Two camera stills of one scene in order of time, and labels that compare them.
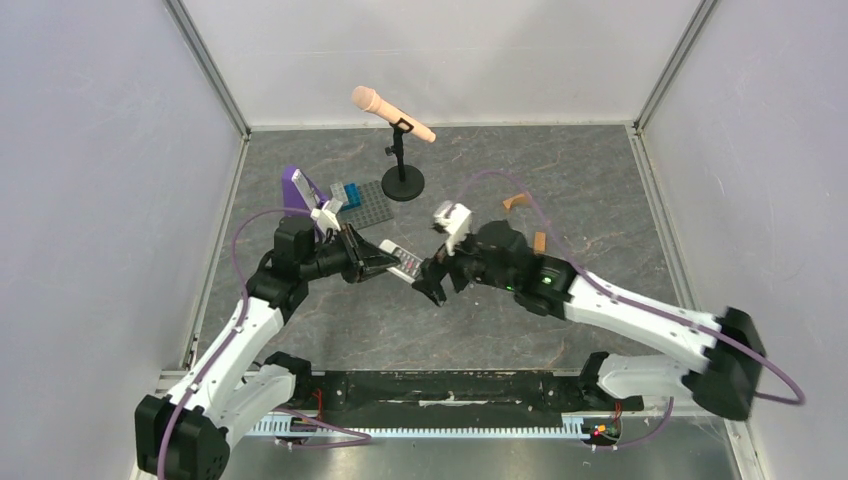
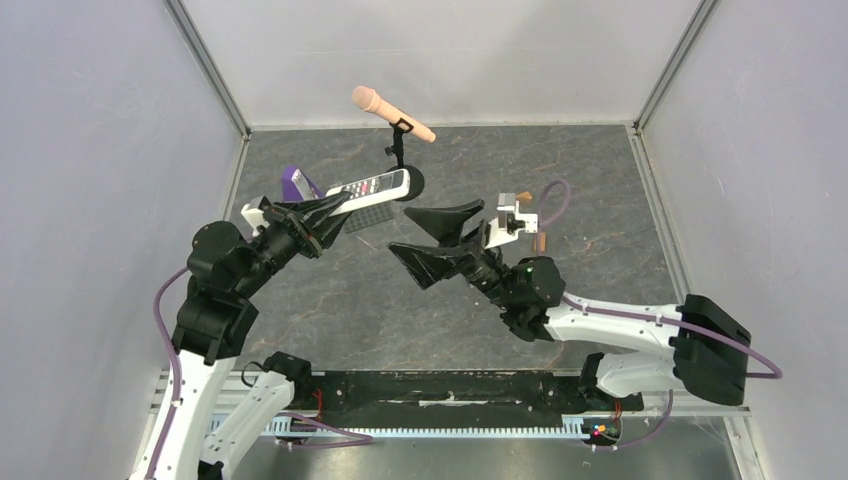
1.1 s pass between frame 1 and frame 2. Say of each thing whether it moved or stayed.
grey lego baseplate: stayed
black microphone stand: stayed
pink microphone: stayed
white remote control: moved
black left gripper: moved
